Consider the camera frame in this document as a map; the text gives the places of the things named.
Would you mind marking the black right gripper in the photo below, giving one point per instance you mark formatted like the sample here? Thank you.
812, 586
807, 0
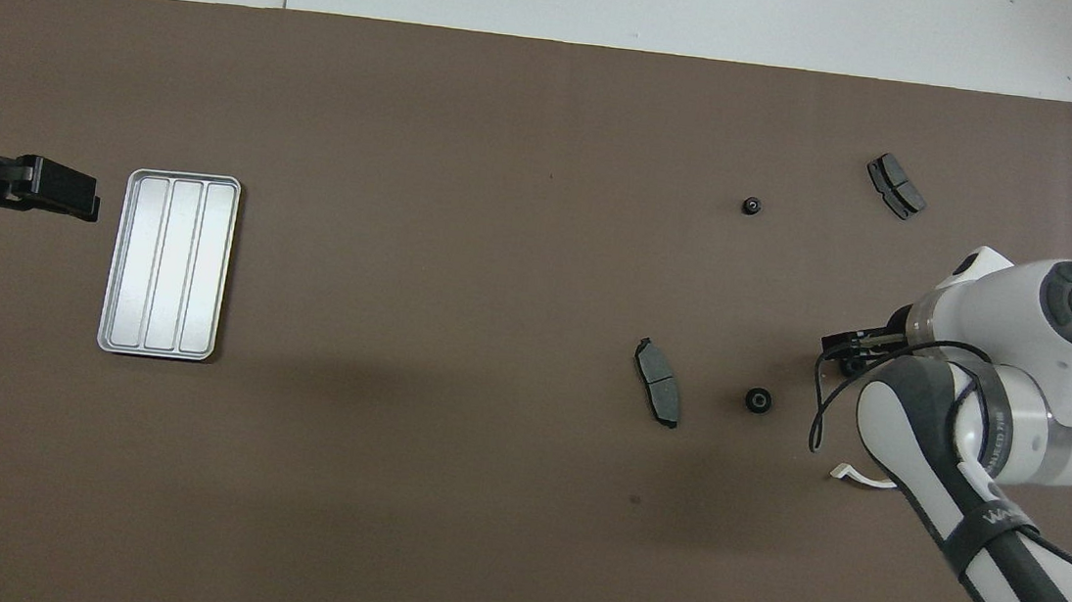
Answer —
891, 337

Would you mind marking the large black bearing gear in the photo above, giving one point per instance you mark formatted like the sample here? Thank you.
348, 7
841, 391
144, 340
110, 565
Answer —
852, 369
750, 399

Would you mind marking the small black bearing gear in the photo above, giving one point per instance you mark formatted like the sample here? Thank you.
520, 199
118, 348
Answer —
751, 206

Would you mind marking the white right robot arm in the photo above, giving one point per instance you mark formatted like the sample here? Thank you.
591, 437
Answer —
1027, 407

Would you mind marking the silver metal tray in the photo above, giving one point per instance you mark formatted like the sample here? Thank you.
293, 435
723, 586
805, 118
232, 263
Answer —
168, 266

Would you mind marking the grey brake pad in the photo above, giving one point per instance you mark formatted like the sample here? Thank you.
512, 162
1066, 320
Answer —
896, 186
658, 382

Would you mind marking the brown table mat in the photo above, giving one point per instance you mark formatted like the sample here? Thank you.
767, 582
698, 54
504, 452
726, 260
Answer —
507, 190

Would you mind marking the white curved plastic bracket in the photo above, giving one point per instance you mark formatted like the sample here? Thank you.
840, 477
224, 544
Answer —
858, 478

